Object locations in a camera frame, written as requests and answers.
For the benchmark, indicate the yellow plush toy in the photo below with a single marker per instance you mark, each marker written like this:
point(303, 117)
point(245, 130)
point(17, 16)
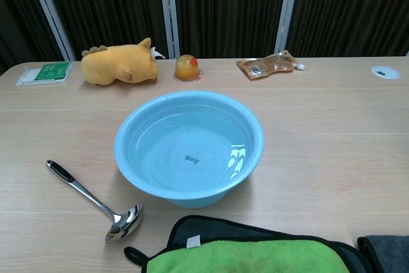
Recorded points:
point(112, 63)

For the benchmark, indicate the white metal frame post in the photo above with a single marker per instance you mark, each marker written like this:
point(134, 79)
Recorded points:
point(287, 7)
point(169, 11)
point(51, 14)

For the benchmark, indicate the dark grey cloth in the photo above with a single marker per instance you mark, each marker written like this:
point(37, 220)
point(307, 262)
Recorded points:
point(388, 252)

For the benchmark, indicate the light blue plastic basin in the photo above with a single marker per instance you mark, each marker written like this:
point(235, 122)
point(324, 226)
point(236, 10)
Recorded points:
point(179, 158)

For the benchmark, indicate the orange spouted snack pouch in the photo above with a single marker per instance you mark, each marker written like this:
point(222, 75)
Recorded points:
point(265, 66)

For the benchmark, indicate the green towel with black trim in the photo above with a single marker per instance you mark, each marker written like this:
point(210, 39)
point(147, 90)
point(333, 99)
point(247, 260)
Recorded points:
point(243, 257)

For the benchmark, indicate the orange jelly cup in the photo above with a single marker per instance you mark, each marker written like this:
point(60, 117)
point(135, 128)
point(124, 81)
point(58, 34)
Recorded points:
point(187, 68)

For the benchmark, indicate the dark pleated curtain panel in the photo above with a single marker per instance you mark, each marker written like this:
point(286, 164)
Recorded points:
point(108, 4)
point(19, 17)
point(230, 11)
point(351, 11)

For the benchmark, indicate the green and white card box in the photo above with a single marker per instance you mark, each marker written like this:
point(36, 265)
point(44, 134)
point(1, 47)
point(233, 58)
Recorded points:
point(48, 72)

